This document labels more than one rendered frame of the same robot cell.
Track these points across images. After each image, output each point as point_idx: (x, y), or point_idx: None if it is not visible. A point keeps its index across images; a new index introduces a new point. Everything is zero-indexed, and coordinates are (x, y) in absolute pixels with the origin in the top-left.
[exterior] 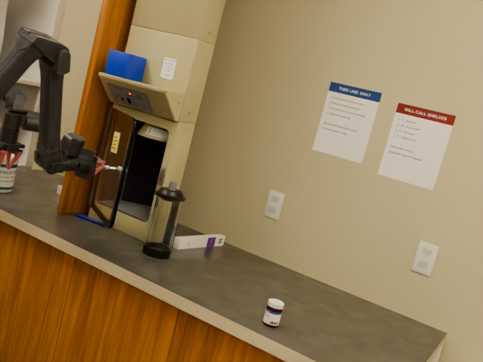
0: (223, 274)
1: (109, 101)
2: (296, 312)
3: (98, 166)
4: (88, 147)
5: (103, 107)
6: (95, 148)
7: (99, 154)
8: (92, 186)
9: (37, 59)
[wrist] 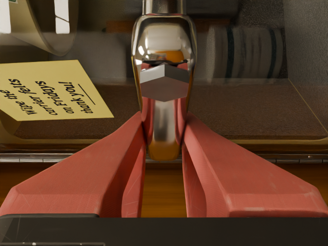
0: None
1: (12, 166)
2: None
3: (188, 166)
4: (153, 203)
5: (25, 179)
6: (154, 175)
7: (165, 162)
8: (279, 163)
9: None
